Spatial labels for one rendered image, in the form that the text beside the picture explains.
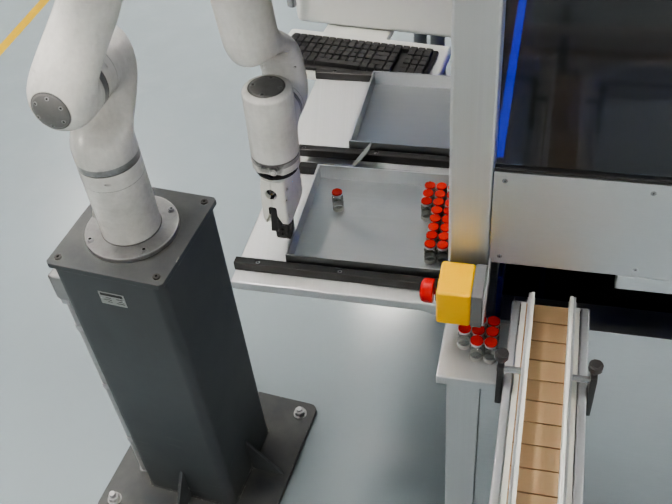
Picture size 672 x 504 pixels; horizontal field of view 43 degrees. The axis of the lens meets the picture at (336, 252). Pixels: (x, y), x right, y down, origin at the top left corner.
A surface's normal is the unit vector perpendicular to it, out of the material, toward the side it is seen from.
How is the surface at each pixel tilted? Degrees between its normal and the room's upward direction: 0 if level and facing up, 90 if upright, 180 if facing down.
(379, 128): 0
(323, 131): 0
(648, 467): 90
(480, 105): 90
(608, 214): 90
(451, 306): 90
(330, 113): 0
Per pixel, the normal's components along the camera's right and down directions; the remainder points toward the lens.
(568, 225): -0.22, 0.70
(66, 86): 0.00, 0.39
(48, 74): -0.18, 0.28
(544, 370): -0.08, -0.70
